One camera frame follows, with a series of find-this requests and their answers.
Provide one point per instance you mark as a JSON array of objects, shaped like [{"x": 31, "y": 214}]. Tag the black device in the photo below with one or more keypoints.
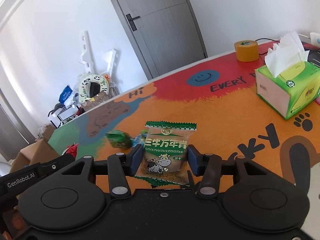
[{"x": 313, "y": 58}]

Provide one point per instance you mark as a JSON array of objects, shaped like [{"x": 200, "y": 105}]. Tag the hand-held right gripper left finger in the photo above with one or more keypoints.
[{"x": 136, "y": 161}]

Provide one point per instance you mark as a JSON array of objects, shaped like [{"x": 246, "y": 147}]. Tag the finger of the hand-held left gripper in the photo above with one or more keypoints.
[{"x": 53, "y": 166}]

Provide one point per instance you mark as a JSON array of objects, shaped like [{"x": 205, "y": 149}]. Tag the printed brown cardboard box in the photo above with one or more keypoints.
[{"x": 97, "y": 102}]

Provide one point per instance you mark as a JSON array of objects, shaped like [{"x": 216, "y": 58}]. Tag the white board with holes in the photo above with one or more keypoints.
[{"x": 86, "y": 52}]

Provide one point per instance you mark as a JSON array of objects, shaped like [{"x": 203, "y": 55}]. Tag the green tissue box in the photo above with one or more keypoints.
[{"x": 295, "y": 92}]

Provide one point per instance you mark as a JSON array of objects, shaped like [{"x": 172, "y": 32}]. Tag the grey wardrobe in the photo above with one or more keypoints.
[{"x": 12, "y": 130}]

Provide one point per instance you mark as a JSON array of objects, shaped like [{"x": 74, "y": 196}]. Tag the panda print cushion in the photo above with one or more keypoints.
[{"x": 85, "y": 87}]

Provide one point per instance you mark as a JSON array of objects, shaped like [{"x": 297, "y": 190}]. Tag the blue snack packet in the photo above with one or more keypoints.
[{"x": 138, "y": 140}]

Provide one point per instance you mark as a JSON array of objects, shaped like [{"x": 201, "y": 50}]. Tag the grey door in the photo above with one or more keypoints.
[{"x": 157, "y": 30}]

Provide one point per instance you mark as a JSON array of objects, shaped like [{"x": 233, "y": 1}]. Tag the short white board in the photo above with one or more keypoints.
[{"x": 110, "y": 60}]

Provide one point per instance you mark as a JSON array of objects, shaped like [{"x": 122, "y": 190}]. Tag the red snack packet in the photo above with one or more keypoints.
[{"x": 71, "y": 150}]

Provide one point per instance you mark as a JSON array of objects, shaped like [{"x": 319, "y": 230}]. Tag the white power strip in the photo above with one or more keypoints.
[{"x": 315, "y": 38}]

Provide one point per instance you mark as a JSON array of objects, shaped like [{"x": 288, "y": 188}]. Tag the dark green snack packet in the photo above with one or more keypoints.
[{"x": 118, "y": 140}]

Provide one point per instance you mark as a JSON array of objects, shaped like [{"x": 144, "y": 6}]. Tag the blue plastic bag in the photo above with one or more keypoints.
[{"x": 65, "y": 95}]

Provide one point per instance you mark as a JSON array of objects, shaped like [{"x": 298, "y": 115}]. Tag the green cow biscuit packet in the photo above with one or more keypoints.
[{"x": 165, "y": 142}]

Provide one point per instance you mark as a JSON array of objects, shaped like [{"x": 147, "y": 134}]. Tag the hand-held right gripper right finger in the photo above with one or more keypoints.
[{"x": 193, "y": 161}]

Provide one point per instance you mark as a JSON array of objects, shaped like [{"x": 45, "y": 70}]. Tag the yellow tape roll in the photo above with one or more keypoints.
[{"x": 246, "y": 51}]

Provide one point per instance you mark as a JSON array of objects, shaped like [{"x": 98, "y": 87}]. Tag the small brown cardboard box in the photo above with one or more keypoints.
[{"x": 46, "y": 132}]

